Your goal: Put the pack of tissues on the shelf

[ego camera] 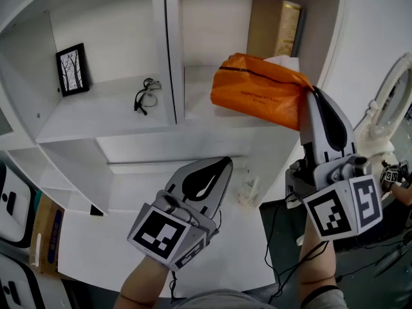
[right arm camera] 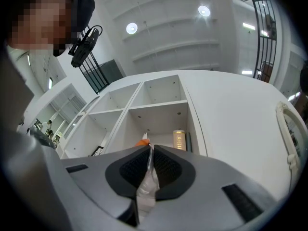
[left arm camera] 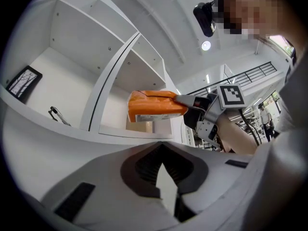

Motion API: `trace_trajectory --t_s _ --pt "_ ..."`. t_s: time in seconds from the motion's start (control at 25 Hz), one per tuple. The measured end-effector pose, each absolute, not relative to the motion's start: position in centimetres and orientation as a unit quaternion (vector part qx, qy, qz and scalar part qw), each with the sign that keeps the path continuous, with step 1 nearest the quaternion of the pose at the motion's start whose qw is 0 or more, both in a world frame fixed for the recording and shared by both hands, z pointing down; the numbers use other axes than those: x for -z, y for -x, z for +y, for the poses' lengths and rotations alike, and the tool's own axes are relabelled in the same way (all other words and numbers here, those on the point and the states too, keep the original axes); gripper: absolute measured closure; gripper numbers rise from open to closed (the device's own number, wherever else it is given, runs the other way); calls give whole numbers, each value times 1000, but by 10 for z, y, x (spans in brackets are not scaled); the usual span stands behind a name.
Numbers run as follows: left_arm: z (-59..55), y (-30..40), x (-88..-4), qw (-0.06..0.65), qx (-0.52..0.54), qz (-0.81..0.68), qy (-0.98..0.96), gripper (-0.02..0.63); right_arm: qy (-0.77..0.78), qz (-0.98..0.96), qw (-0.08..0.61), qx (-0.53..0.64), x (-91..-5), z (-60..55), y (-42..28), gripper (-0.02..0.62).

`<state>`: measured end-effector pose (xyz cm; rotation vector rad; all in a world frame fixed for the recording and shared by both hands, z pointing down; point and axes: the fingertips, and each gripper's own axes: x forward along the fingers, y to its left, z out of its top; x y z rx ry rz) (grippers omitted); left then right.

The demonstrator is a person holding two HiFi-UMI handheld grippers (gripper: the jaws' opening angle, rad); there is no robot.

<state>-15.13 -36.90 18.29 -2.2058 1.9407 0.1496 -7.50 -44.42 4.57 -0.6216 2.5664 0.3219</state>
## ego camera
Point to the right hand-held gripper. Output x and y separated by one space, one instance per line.
331 211

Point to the person's right forearm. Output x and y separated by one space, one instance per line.
317 262

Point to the person's grey shirt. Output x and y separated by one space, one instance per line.
222 299

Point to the white wall shelf unit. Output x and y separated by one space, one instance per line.
112 237

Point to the cardboard box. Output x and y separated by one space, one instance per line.
45 233

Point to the gold box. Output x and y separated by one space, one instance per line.
273 24

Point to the white panel with black trim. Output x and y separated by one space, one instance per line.
16 204
19 285

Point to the black eyeglasses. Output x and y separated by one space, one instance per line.
141 95

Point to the black picture frame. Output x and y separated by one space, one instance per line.
72 70

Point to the orange pouch bag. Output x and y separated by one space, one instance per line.
257 92

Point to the white dressing table with mirror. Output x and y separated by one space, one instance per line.
376 140

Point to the person's left forearm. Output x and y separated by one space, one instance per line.
141 285

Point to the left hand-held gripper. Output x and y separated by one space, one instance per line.
157 233

